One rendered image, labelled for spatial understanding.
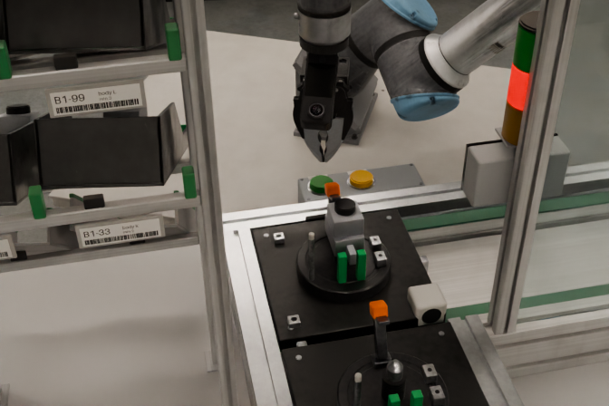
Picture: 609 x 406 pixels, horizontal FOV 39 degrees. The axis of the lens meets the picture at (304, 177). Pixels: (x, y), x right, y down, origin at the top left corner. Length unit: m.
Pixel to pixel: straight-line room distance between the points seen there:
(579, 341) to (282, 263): 0.45
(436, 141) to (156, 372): 0.77
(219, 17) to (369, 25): 2.57
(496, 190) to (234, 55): 1.09
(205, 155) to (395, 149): 0.92
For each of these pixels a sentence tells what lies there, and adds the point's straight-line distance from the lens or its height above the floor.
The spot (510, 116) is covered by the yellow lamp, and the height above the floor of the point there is 1.30.
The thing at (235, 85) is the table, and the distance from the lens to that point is 1.95.
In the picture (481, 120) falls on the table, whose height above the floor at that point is 0.86.
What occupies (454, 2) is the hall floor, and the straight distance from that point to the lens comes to 4.35.
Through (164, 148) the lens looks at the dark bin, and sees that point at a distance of 0.93.
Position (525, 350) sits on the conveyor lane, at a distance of 1.29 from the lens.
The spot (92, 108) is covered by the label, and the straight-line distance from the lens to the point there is 0.82.
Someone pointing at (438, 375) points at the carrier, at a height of 0.99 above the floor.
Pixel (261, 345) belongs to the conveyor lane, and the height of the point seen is 0.95.
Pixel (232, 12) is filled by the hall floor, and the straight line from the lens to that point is 4.23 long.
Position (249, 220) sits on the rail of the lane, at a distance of 1.41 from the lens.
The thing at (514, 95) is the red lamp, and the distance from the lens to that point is 1.04.
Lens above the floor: 1.86
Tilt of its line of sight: 37 degrees down
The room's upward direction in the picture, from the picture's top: 1 degrees counter-clockwise
